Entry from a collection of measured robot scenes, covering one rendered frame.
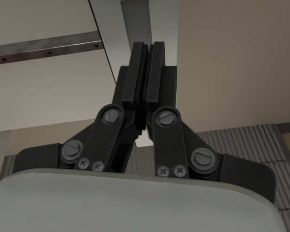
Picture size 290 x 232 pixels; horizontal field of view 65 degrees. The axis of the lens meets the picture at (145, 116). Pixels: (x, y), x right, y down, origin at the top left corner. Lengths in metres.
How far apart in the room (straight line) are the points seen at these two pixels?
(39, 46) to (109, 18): 0.23
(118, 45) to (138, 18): 0.04
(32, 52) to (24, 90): 0.16
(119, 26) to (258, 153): 2.50
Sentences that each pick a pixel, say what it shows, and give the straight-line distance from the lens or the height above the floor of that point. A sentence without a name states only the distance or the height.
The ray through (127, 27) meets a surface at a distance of 0.29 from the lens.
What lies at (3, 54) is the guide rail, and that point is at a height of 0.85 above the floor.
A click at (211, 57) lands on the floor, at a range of 1.75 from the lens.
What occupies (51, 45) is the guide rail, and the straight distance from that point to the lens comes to 0.47.
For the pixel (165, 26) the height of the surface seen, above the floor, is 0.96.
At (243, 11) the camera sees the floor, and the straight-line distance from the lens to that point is 1.59.
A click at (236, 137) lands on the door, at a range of 2.71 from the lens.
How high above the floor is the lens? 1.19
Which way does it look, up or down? 33 degrees down
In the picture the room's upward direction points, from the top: 174 degrees clockwise
